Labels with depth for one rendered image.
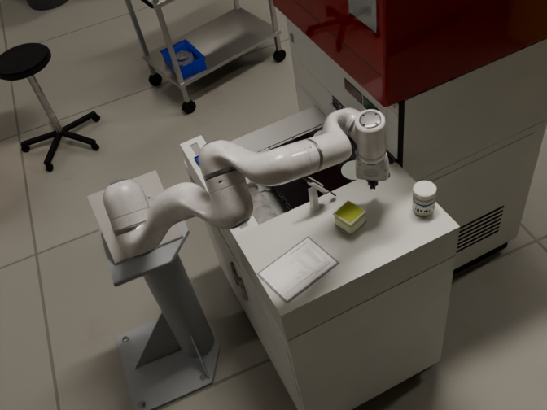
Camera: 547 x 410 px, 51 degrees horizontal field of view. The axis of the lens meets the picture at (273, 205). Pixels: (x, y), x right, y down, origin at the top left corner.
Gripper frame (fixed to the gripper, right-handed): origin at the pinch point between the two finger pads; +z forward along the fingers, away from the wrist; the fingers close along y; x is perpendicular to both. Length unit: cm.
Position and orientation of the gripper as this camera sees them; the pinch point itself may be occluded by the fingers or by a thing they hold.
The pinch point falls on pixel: (373, 182)
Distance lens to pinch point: 188.5
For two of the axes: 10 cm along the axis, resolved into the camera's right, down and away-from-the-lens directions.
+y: 9.7, 0.8, -2.5
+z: 1.7, 5.1, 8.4
